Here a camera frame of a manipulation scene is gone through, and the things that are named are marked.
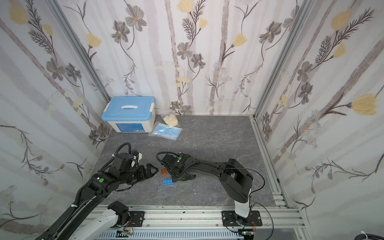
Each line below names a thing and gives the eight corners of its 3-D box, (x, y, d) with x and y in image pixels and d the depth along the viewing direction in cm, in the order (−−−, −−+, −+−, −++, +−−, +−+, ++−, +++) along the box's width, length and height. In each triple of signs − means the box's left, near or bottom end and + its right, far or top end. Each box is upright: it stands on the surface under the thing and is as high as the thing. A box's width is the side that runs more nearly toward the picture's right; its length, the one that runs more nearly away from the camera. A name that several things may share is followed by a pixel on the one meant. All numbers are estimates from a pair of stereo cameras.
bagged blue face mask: (148, 134, 111) (147, 132, 110) (156, 122, 119) (156, 120, 118) (176, 143, 107) (176, 141, 105) (183, 129, 114) (183, 128, 113)
